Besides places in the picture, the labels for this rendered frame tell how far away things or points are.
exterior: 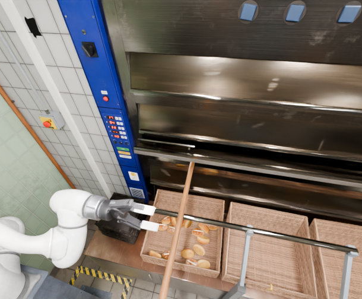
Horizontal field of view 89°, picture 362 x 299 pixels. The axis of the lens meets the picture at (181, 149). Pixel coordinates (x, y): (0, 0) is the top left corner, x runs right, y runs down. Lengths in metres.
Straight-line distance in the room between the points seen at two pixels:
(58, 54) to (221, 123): 0.89
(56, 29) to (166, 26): 0.52
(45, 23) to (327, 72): 1.22
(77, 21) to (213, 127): 0.77
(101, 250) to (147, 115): 1.15
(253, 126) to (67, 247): 0.97
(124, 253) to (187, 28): 1.54
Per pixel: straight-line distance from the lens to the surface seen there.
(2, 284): 1.24
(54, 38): 1.15
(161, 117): 1.06
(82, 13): 0.98
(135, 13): 0.90
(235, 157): 1.06
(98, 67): 1.03
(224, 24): 0.83
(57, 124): 1.43
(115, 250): 1.72
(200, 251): 1.58
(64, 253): 0.88
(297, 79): 0.94
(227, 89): 0.90
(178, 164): 1.29
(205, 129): 1.03
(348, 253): 1.31
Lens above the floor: 2.15
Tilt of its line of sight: 44 degrees down
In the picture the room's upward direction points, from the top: 1 degrees counter-clockwise
